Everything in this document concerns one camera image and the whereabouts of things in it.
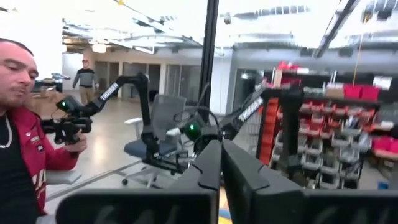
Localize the person's hand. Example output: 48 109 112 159
63 132 88 155

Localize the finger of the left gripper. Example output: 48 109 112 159
169 139 222 191
222 139 304 224

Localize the shelf with red grey bins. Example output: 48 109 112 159
256 62 398 190

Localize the person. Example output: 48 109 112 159
0 37 88 224
72 58 97 105

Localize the grey office chair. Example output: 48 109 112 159
123 94 189 187

